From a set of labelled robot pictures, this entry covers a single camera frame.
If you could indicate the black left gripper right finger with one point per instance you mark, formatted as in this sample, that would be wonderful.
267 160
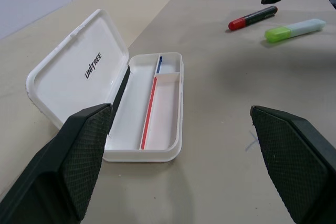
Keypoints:
296 161

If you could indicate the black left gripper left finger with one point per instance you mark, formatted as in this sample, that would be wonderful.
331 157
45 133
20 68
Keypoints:
52 171

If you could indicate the black marker with red cap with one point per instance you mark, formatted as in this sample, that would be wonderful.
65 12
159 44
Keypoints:
252 18

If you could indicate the white plastic pencil case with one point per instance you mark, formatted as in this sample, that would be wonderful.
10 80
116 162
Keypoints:
78 51

